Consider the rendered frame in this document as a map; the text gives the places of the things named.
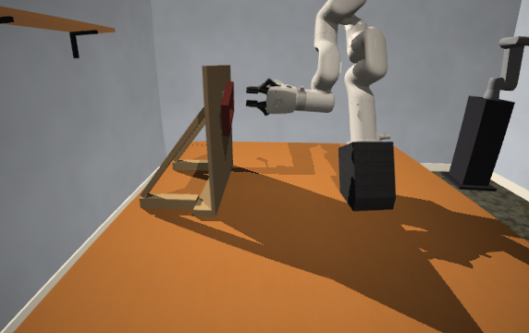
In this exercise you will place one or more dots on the dark red rectangular frame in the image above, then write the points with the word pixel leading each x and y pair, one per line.
pixel 227 108

